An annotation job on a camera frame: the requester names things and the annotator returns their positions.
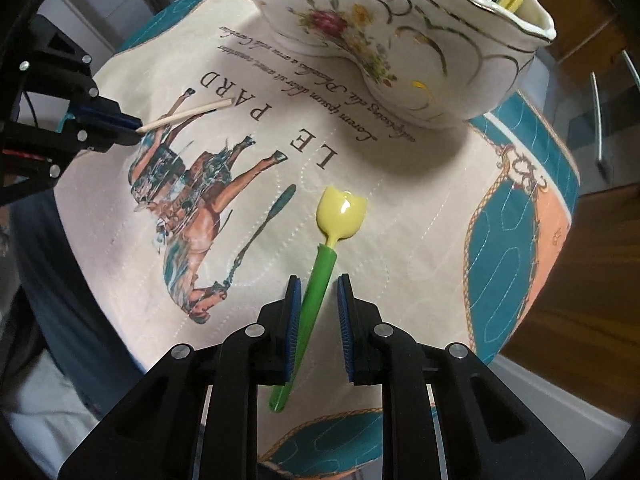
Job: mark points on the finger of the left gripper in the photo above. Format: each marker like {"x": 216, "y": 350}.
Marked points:
{"x": 101, "y": 124}

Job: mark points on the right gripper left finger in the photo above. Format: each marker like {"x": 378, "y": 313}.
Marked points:
{"x": 193, "y": 415}

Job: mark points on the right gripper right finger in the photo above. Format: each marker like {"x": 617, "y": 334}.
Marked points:
{"x": 445, "y": 413}

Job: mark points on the thin wooden chopstick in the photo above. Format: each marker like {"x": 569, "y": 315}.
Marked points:
{"x": 179, "y": 117}

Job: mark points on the yellow green tulip spoon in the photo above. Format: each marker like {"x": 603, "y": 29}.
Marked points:
{"x": 339, "y": 216}

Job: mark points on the printed horse table mat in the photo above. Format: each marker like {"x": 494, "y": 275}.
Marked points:
{"x": 183, "y": 237}

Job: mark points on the white floral cutlery jar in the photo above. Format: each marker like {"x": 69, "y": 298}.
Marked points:
{"x": 431, "y": 62}

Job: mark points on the built-in oven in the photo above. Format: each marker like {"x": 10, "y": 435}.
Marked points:
{"x": 597, "y": 119}

